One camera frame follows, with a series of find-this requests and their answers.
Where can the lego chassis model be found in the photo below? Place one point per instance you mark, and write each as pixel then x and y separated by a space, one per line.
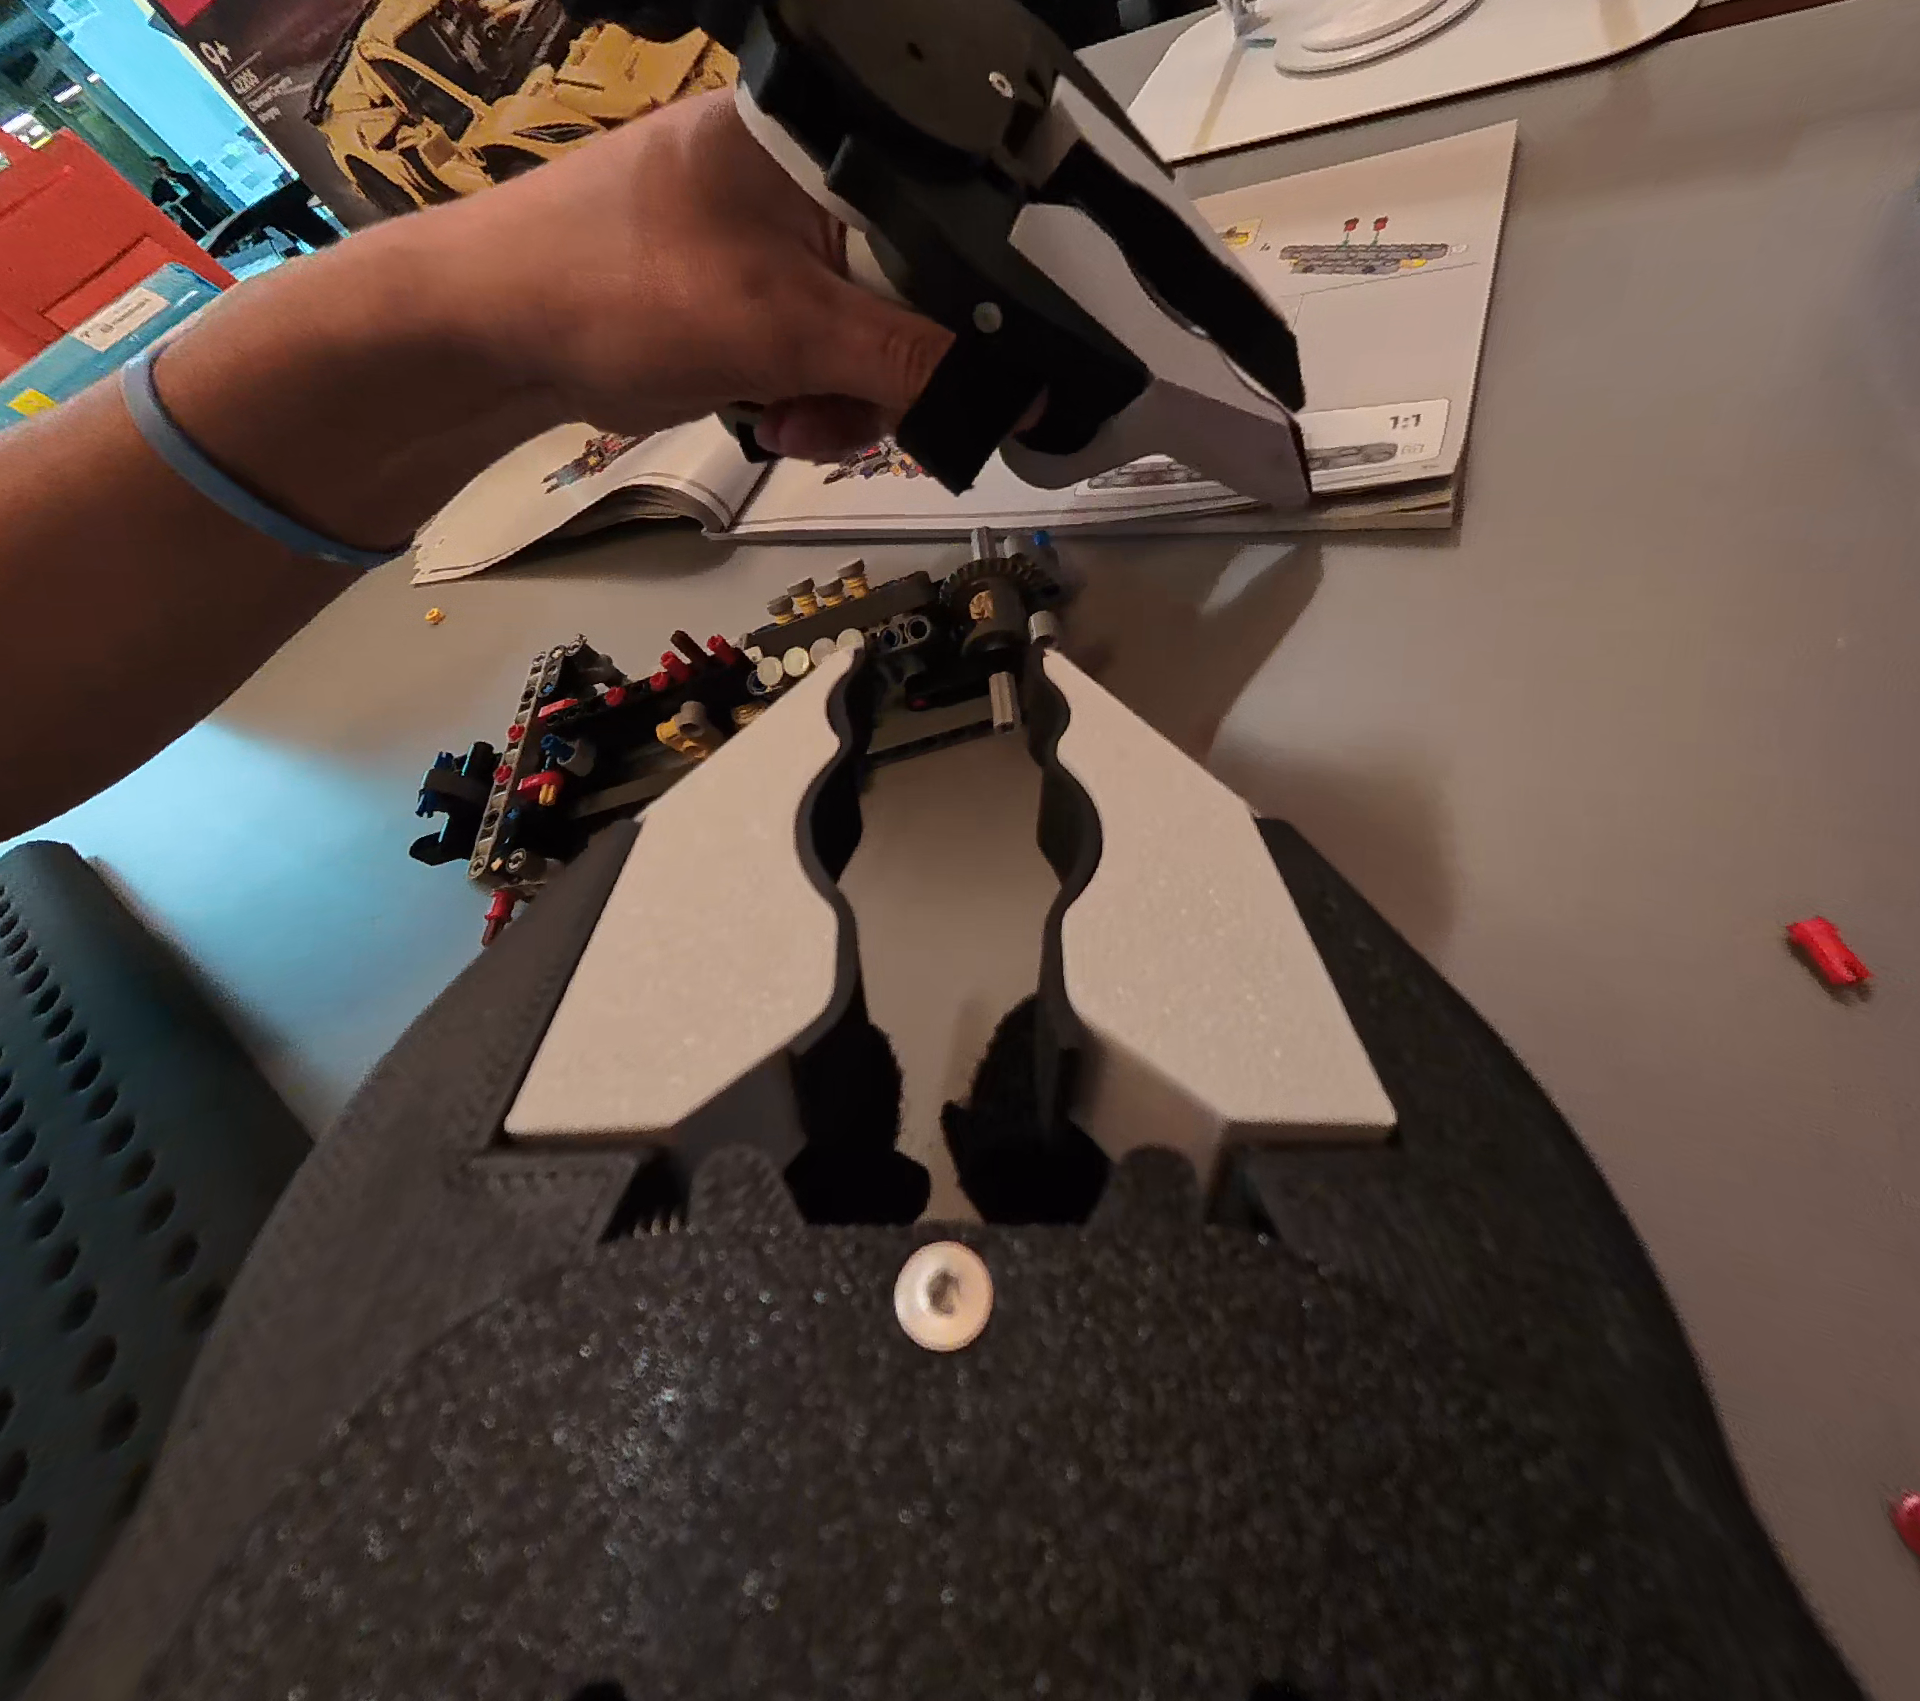
pixel 720 697

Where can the open instruction booklet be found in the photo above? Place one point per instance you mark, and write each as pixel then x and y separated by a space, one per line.
pixel 1350 307

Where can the black perforated mat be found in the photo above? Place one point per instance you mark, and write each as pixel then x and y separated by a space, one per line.
pixel 105 1206

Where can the blue wristband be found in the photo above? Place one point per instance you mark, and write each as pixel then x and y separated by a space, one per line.
pixel 181 457

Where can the orange red felt bag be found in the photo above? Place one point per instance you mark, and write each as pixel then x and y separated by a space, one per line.
pixel 75 232

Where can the blue wrapped roll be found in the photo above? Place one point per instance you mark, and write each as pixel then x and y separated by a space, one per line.
pixel 120 330

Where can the person's left forearm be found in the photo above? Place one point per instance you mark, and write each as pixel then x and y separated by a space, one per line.
pixel 75 622

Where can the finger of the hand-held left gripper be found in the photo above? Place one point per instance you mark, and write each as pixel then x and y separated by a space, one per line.
pixel 1185 397
pixel 1088 135

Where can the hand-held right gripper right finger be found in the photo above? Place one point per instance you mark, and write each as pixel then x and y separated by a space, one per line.
pixel 1230 982

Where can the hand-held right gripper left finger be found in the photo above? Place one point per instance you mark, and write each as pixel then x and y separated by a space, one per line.
pixel 675 982

